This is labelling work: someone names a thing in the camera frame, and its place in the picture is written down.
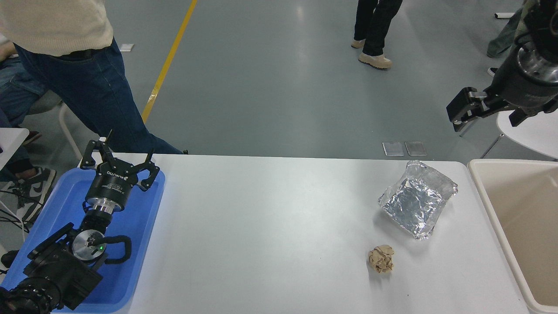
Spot grey chair with white legs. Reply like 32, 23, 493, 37
26, 89, 84, 163

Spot crumpled tan paper ball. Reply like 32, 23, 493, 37
367, 244, 395, 274

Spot small white table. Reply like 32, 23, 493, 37
0, 128, 30, 171

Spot large pale plastic bin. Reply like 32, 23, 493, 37
467, 159, 558, 314

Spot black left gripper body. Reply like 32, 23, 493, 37
85, 160, 141, 205

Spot silver foil plate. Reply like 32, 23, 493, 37
378, 160, 459, 240

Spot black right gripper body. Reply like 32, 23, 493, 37
487, 52, 558, 115

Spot white chair with metal legs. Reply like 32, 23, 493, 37
459, 109, 558, 161

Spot person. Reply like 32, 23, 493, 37
351, 0, 404, 69
0, 0, 184, 156
487, 0, 538, 77
0, 35, 57, 224

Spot blue plastic tray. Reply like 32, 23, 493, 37
0, 167, 166, 314

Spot black floor cables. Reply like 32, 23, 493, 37
0, 188, 32, 234

